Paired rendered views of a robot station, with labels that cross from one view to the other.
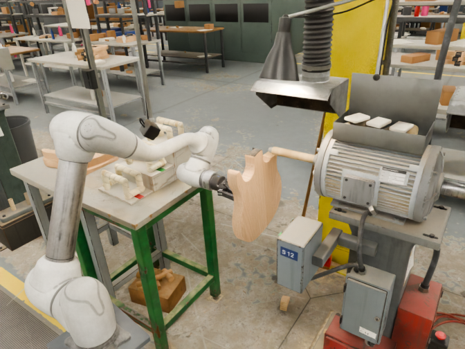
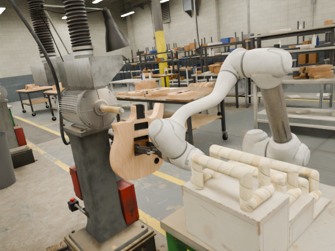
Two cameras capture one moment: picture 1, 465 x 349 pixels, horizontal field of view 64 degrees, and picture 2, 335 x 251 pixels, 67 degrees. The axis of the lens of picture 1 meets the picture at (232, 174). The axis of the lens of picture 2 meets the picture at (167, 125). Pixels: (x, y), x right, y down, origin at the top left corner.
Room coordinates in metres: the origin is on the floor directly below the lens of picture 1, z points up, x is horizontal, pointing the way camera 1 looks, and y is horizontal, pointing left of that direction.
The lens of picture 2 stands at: (2.58, 0.35, 1.49)
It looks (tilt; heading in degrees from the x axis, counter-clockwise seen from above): 15 degrees down; 193
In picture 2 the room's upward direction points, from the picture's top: 7 degrees counter-clockwise
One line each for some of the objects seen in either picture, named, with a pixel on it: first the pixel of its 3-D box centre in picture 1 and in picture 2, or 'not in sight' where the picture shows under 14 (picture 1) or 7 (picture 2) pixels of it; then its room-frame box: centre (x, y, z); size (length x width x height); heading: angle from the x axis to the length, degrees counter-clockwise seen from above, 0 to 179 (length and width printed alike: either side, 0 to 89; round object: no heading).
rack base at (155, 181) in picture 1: (147, 172); (260, 204); (1.79, 0.46, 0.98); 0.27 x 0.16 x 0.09; 52
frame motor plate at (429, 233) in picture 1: (389, 212); (86, 125); (1.10, -0.55, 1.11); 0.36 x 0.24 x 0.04; 54
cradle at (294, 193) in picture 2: not in sight; (289, 197); (1.85, 0.53, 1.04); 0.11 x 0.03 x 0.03; 142
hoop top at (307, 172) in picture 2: (113, 176); (290, 168); (1.63, 0.58, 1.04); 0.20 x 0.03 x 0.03; 51
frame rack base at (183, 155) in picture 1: (167, 154); (232, 215); (1.91, 0.36, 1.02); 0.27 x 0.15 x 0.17; 52
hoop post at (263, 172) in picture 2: not in sight; (263, 179); (1.93, 0.45, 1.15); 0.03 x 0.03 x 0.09
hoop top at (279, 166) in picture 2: not in sight; (266, 162); (1.76, 0.48, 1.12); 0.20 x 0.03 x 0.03; 51
